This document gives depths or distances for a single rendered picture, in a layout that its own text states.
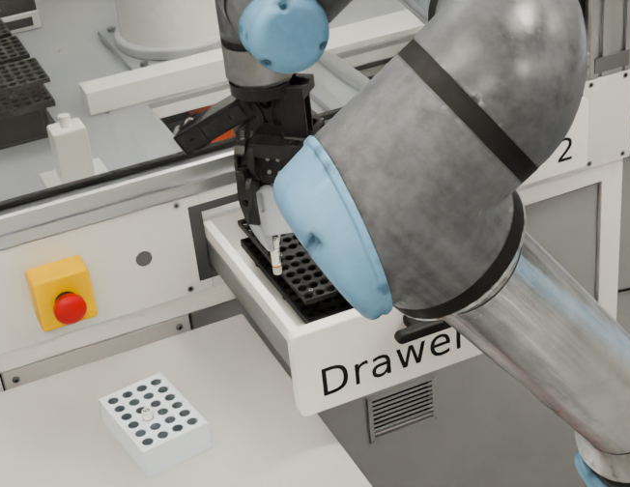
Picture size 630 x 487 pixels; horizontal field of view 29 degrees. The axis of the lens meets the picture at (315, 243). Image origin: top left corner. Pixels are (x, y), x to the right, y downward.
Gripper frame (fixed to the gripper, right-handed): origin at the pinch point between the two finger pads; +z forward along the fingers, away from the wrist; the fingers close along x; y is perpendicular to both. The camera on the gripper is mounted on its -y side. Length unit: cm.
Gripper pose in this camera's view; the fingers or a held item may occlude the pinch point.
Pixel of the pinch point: (267, 236)
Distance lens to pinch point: 137.9
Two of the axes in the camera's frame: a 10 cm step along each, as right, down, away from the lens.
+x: 3.3, -5.3, 7.8
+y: 9.4, 1.0, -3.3
